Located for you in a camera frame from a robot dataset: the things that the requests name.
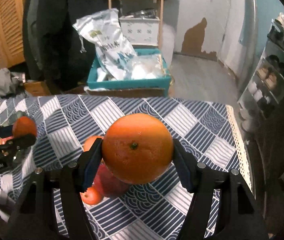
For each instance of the teal storage box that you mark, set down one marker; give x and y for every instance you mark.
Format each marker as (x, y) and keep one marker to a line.
(147, 70)

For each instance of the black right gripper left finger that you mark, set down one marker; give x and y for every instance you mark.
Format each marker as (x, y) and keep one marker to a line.
(50, 205)

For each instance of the wooden louvred cabinet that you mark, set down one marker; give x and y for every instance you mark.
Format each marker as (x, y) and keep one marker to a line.
(11, 44)

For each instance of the grey crumpled clothing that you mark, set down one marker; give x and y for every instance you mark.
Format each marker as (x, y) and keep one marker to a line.
(12, 84)

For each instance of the blue white patterned tablecloth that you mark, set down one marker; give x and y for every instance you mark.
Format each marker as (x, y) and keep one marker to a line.
(156, 210)

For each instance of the red apple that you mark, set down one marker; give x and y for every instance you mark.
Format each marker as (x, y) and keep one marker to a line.
(3, 140)

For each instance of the shoe rack with shoes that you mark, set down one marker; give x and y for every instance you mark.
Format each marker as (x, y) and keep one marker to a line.
(265, 89)

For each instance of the white patterned storage box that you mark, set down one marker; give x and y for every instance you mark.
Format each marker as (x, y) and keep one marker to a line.
(141, 31)

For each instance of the orange on table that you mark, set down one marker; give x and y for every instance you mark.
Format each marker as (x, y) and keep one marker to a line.
(90, 141)

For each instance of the clear glass bowl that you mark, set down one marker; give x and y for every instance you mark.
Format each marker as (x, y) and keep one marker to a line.
(21, 154)

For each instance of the black hanging coat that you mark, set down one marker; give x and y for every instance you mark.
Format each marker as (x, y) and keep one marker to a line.
(53, 50)

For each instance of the dark red mango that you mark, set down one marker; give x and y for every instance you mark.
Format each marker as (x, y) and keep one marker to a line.
(107, 184)

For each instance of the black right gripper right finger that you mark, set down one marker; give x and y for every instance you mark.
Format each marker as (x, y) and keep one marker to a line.
(238, 217)

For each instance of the large orange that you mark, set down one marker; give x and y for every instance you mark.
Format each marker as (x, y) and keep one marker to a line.
(137, 148)

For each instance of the white printed plastic sack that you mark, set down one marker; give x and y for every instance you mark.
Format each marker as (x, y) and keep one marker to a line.
(113, 49)

